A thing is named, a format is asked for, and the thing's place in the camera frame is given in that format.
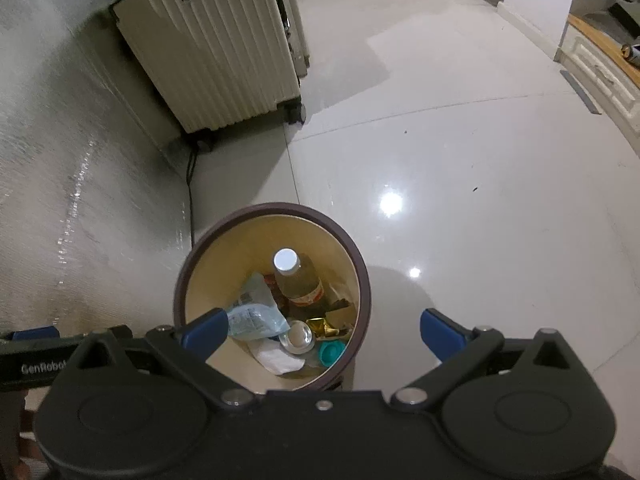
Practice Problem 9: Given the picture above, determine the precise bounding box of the silver foil mat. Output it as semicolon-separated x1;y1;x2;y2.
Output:
0;0;202;357

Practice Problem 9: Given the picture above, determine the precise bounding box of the green round cap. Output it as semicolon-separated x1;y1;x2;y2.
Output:
317;340;347;366

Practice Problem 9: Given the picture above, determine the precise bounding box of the pale blue plastic packet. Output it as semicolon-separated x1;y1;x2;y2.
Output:
225;272;292;342

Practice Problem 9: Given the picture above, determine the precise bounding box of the cream ribbed suitcase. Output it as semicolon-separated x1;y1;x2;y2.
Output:
110;0;307;152

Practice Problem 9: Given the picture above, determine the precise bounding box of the dark object on platform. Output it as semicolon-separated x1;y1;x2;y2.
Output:
606;0;640;27

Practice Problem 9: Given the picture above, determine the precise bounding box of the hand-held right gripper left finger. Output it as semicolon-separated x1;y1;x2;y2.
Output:
67;307;254;409

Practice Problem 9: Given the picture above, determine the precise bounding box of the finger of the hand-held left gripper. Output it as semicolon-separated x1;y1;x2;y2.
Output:
0;325;92;349

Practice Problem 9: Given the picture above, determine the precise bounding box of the black cable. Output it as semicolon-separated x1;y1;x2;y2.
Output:
184;147;199;252

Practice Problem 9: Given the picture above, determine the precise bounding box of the grey suitcase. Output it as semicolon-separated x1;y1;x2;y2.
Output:
267;0;312;79

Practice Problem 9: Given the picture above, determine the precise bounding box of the clear plastic bottle red label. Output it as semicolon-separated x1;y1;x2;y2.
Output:
272;248;326;309

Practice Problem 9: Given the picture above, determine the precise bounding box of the gold foil wrapper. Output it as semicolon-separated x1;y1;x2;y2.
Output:
306;316;354;339

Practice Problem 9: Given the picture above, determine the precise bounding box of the brown rimmed round trash bin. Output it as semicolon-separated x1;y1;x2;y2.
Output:
173;202;372;392

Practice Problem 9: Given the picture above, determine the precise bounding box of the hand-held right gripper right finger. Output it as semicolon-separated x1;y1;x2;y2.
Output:
389;307;582;407

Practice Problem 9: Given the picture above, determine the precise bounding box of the wooden top white platform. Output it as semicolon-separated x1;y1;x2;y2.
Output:
554;10;640;142

